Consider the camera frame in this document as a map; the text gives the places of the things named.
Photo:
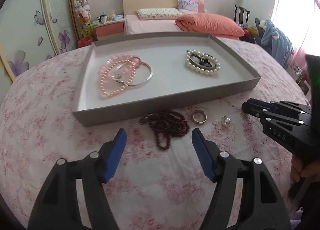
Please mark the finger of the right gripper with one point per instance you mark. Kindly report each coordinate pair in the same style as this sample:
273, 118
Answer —
290, 109
283, 130

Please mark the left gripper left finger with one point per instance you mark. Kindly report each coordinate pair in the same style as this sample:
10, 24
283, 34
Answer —
56, 206

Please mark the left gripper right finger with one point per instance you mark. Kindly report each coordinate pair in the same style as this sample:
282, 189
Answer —
245, 195

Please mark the single pearl earring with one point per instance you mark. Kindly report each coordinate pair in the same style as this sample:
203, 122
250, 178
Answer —
226, 121

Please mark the silver thin bangle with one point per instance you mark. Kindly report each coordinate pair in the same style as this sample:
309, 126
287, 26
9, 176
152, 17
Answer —
133, 75

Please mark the right hand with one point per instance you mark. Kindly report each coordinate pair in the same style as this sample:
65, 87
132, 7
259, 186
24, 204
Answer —
299, 170

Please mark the blue plush robe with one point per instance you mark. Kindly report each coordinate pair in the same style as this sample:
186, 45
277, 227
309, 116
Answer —
282, 48

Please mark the pink curtain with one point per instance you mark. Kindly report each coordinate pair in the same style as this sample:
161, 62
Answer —
299, 21

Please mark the pink floral tablecloth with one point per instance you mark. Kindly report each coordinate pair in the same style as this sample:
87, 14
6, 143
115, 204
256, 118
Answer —
151, 189

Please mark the dark wooden chair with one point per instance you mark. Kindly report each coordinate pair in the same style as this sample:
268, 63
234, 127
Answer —
241, 15

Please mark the folded orange duvet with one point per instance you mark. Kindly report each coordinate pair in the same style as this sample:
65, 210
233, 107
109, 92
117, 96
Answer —
208, 23

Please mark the grey cardboard tray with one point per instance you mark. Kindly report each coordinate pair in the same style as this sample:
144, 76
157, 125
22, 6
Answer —
173, 85

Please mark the lilac pillow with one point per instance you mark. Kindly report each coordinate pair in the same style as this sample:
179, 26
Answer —
187, 6

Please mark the red waste basket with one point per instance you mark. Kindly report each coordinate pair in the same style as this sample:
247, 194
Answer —
85, 41

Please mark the floral white pillow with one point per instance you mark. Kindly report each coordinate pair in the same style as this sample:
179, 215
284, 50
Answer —
158, 13

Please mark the pink bedside table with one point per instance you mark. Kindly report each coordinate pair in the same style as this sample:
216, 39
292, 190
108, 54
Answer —
110, 29

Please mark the pink bed with headboard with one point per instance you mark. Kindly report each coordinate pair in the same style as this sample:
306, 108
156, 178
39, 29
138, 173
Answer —
133, 25

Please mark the wardrobe with flower doors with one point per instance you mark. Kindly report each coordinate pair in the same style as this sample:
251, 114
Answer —
33, 31

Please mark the plush toy display tube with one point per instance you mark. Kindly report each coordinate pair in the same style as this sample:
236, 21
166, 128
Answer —
82, 16

